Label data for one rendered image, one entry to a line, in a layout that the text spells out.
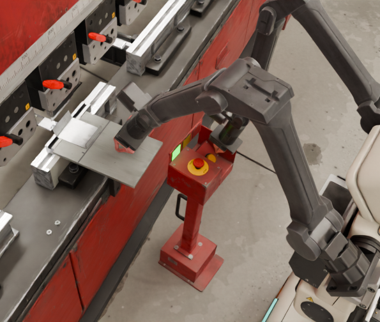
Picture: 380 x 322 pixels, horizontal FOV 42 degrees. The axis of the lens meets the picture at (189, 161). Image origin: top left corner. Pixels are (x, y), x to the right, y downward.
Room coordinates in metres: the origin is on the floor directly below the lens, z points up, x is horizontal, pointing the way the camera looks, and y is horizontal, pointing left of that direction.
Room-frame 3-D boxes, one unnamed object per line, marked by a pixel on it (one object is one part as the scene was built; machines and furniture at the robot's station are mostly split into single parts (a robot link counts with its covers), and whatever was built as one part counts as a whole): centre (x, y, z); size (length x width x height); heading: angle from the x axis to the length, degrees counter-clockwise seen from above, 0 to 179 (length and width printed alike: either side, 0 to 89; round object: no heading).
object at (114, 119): (0.96, 0.31, 0.89); 0.30 x 0.05 x 0.03; 162
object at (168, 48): (1.49, 0.13, 0.89); 0.30 x 0.05 x 0.03; 162
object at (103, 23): (1.10, 0.32, 1.26); 0.15 x 0.09 x 0.17; 162
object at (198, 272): (1.06, -0.07, 0.06); 0.25 x 0.20 x 0.12; 62
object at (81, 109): (0.96, 0.37, 0.98); 0.20 x 0.03 x 0.03; 162
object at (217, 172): (1.07, -0.04, 0.75); 0.20 x 0.16 x 0.18; 152
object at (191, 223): (1.07, -0.04, 0.39); 0.05 x 0.05 x 0.54; 62
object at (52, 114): (0.94, 0.38, 1.13); 0.10 x 0.02 x 0.10; 162
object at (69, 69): (0.91, 0.38, 1.26); 0.15 x 0.09 x 0.17; 162
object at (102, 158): (0.89, 0.24, 1.00); 0.26 x 0.18 x 0.01; 72
